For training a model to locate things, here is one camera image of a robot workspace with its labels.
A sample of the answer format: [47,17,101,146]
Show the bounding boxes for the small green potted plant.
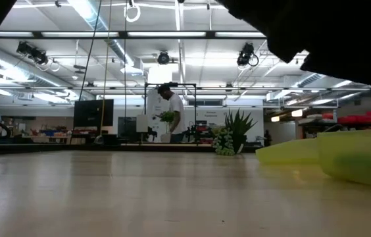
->
[158,111,175,143]

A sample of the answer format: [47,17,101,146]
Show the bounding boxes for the green potted succulent plant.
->
[211,108,259,157]

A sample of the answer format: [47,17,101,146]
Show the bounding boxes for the black ceiling camera with cable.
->
[236,41,260,67]

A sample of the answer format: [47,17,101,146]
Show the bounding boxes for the white hanging cable ring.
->
[124,2,141,24]

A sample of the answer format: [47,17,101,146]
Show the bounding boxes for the yellow transparent zip pouch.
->
[256,128,371,192]

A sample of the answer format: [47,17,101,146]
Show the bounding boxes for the white box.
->
[136,114,149,134]

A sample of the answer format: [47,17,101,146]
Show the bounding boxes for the black overhead light bar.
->
[0,30,268,40]

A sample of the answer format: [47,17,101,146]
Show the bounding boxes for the black hanging cable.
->
[78,0,103,101]

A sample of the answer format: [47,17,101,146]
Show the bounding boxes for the black monitor screen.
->
[73,99,114,128]

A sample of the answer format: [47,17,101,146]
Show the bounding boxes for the workbench with coloured bins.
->
[3,124,74,145]

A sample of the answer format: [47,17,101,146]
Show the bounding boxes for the red storage bins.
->
[322,111,371,124]

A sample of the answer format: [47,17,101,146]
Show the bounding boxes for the black metal table frame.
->
[0,142,265,155]

